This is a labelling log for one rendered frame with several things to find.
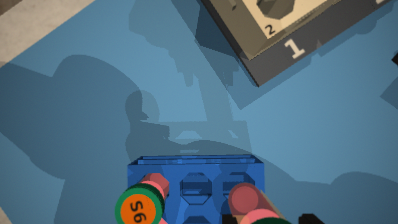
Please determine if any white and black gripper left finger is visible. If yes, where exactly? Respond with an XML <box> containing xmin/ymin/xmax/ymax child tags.
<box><xmin>222</xmin><ymin>214</ymin><xmax>238</xmax><ymax>224</ymax></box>

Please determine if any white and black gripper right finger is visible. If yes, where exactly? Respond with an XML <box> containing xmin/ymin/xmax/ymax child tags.
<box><xmin>298</xmin><ymin>213</ymin><xmax>324</xmax><ymax>224</ymax></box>

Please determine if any blue bench mat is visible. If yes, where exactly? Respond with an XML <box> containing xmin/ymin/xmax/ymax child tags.
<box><xmin>0</xmin><ymin>0</ymin><xmax>398</xmax><ymax>224</ymax></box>

